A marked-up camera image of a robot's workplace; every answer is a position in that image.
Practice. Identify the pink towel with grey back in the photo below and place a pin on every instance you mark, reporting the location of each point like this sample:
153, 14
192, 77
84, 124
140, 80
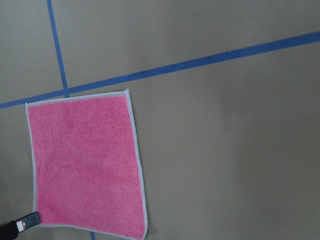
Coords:
87, 172

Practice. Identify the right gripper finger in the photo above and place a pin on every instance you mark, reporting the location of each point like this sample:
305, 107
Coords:
10, 230

